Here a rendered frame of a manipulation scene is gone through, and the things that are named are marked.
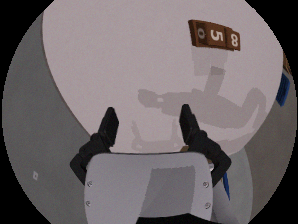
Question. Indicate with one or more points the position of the brown calendar cube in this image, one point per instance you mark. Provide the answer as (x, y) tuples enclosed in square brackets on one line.
[(232, 39), (211, 35)]

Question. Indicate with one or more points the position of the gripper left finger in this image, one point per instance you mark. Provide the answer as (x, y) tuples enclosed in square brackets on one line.
[(99, 142)]

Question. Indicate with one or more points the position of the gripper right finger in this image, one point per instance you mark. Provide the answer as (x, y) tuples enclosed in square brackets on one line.
[(198, 141)]

